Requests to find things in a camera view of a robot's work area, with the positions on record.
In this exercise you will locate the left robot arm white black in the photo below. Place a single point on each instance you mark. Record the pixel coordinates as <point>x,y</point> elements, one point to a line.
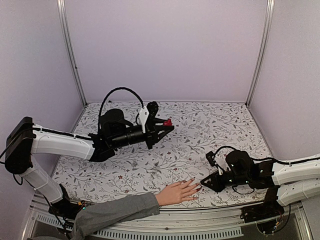
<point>114,132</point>

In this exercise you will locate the aluminium front rail frame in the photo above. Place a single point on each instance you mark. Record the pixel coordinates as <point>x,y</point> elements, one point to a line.
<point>214,217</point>

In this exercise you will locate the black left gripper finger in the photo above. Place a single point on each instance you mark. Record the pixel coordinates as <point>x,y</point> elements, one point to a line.
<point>157,121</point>
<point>161,131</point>

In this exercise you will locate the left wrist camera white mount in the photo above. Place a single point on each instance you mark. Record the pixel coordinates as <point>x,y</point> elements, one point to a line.
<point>144,114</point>

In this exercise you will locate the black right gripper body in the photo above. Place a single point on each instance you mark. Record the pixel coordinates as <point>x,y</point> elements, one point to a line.
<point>221,186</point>

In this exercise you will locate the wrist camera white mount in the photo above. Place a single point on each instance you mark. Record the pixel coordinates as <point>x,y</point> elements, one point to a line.
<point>144,114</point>
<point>211,158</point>

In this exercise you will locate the red nail polish bottle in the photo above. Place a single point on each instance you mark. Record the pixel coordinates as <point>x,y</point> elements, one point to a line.
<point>167,122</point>

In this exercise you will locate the mannequin hand with nails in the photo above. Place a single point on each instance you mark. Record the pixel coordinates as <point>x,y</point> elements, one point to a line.
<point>178,192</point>

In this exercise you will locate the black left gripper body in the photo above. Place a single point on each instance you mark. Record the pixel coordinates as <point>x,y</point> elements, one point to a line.
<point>150,133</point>

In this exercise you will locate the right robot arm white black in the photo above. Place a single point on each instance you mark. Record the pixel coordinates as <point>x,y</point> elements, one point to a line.
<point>287,181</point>

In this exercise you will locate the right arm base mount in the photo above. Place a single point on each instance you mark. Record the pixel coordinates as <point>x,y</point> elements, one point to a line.
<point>270,208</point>

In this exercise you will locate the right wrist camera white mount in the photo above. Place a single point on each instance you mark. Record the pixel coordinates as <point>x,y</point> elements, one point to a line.
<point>211,158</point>

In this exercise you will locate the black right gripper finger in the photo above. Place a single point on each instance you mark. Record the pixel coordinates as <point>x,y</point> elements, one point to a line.
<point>211,185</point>
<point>212,179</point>

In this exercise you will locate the aluminium corner post left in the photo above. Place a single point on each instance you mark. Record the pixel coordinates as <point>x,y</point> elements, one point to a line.
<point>61,6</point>

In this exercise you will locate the grey sleeved forearm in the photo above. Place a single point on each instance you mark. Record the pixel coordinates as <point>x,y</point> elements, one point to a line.
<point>99,216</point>

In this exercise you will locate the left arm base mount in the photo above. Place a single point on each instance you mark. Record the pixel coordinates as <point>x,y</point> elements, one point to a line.
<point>66,208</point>

